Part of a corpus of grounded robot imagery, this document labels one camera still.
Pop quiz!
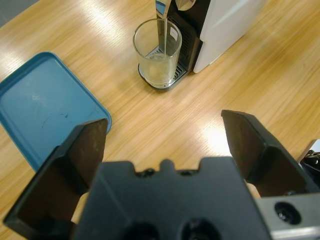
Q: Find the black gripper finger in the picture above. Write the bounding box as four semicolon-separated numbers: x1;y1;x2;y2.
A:
2;117;109;240
220;109;320;199

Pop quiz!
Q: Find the clear drinking glass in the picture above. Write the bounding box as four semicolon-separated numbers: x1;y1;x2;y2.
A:
132;18;183;86

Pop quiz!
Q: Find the white capsule coffee machine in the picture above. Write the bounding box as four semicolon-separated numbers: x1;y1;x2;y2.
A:
154;0;266;75

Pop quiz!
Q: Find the teal plastic tray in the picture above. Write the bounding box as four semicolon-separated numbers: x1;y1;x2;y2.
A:
0;51;113;174

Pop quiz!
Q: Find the metal drip tray grille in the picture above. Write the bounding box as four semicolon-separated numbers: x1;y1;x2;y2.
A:
137;46;187;92

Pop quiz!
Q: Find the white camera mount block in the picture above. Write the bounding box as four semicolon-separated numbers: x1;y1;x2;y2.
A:
297;139;320;174

